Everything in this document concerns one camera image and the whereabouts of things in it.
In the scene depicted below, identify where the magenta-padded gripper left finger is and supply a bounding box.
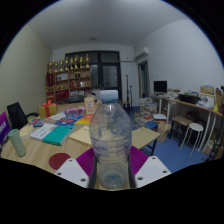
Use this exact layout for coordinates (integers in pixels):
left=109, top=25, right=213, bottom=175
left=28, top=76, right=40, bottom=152
left=54, top=147, right=99, bottom=190

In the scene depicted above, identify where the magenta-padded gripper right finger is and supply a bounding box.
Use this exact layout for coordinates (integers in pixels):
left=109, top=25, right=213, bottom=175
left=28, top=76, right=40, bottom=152
left=127, top=145, right=172, bottom=189

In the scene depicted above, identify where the clear plastic water bottle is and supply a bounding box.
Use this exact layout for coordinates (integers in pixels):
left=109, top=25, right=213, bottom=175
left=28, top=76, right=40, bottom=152
left=88, top=89, right=133, bottom=190

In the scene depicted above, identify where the flat round red coaster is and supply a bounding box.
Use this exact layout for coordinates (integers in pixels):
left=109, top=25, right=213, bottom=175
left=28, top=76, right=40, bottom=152
left=48, top=152, right=72, bottom=171

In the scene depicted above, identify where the teal book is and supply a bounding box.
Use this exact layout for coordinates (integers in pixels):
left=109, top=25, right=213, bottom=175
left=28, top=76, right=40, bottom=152
left=42, top=124, right=76, bottom=147

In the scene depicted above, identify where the white printed booklet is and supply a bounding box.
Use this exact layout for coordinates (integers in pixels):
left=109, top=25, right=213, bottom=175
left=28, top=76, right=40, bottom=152
left=29, top=122, right=59, bottom=141

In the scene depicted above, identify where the blue colourful book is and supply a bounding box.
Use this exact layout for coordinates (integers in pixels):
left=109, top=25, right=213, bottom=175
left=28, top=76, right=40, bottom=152
left=54, top=114, right=84, bottom=126

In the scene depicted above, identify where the orange yellow book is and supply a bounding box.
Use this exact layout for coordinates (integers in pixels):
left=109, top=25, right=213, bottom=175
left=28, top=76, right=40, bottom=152
left=74, top=113, right=95, bottom=126

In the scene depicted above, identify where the dark wooden stool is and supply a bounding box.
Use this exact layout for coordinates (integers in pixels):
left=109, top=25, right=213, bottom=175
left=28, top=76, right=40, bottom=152
left=169, top=115, right=194, bottom=141

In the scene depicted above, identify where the white round stool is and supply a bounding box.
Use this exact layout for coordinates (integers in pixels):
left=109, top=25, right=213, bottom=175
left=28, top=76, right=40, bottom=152
left=181, top=122, right=204, bottom=158

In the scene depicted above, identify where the blue red patterned booklet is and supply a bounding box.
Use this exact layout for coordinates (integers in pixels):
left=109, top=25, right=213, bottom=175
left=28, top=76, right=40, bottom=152
left=29, top=118, right=46, bottom=128

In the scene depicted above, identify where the pink small box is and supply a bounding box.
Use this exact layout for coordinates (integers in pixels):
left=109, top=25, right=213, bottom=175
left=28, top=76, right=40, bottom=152
left=64, top=106, right=86, bottom=116

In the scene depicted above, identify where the pale green cup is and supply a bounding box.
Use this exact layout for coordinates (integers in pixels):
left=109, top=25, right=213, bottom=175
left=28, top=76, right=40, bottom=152
left=7, top=128, right=27, bottom=158

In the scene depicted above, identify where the beige flat box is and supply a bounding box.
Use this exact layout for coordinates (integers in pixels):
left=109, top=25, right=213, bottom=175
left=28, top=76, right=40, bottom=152
left=19, top=123, right=34, bottom=138

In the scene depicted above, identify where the stacked books pile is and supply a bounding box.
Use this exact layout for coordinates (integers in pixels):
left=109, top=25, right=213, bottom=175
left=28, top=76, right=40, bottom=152
left=138, top=98, right=159, bottom=116

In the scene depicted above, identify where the yellow gift box red ribbon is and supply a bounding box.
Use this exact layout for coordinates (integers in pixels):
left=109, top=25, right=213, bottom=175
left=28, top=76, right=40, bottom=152
left=38, top=99, right=59, bottom=119

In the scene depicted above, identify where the orange standing card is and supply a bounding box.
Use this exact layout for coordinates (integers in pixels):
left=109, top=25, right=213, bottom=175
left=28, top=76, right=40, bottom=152
left=83, top=96, right=97, bottom=116

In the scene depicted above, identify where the long wooden side desk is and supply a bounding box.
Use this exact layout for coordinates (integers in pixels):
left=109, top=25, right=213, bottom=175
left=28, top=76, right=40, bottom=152
left=149, top=93, right=224, bottom=161

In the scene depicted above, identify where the black office chair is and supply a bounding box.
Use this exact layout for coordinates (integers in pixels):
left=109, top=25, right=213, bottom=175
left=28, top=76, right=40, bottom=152
left=6, top=101, right=40, bottom=131

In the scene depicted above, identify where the purple sign board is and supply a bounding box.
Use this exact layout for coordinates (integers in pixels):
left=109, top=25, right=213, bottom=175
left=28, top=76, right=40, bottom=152
left=0, top=110, right=13, bottom=148

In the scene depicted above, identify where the black printer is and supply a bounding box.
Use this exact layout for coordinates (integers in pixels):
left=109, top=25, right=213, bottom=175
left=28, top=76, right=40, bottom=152
left=178, top=93, right=201, bottom=104

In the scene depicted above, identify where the black computer monitor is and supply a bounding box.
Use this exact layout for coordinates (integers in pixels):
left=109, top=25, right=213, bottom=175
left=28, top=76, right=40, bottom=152
left=153, top=80, right=168, bottom=94

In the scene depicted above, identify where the black microphone stand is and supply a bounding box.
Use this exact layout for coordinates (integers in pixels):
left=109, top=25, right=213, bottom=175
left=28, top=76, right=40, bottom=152
left=124, top=74, right=134, bottom=104

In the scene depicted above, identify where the white desktop appliance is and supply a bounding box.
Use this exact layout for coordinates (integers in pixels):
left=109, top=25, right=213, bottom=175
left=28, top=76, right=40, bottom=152
left=199, top=94, right=216, bottom=109

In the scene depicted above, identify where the wooden shelf unit with trophies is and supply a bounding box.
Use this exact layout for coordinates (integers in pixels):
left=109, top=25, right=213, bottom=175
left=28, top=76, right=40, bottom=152
left=44, top=53, right=93, bottom=103

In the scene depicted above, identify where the cardboard box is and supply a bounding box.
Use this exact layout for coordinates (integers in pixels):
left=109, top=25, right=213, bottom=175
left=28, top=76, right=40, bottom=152
left=199, top=85, right=216, bottom=96

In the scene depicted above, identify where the black framed window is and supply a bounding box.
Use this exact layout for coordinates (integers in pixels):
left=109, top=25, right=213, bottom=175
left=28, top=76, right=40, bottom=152
left=64, top=50, right=123, bottom=101

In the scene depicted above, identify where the white wall air conditioner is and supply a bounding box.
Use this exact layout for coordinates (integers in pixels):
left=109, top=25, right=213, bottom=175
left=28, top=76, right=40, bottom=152
left=134, top=46, right=150, bottom=61

